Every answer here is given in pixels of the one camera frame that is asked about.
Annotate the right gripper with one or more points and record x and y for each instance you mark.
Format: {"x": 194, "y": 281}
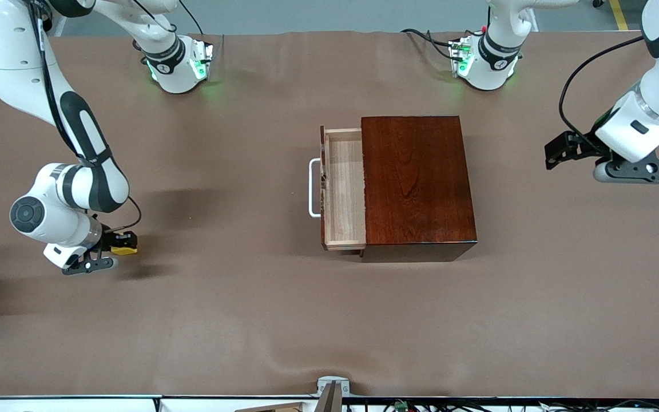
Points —
{"x": 106, "y": 241}

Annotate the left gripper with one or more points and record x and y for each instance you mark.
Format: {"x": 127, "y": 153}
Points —
{"x": 583, "y": 143}

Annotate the yellow cube block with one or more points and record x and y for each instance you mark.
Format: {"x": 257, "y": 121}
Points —
{"x": 124, "y": 250}

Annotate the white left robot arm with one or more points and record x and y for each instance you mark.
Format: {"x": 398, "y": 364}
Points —
{"x": 487, "y": 63}

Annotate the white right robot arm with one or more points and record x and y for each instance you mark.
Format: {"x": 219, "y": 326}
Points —
{"x": 49, "y": 217}

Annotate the large brown table cloth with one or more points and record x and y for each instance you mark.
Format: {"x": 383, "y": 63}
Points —
{"x": 249, "y": 315}

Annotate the dark red wooden cabinet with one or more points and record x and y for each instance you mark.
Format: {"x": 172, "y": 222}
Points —
{"x": 421, "y": 183}

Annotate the flat tan wood piece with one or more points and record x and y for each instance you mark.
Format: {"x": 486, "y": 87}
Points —
{"x": 284, "y": 408}

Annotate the grey metal mounting bracket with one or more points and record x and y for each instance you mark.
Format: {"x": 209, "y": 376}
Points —
{"x": 332, "y": 384}

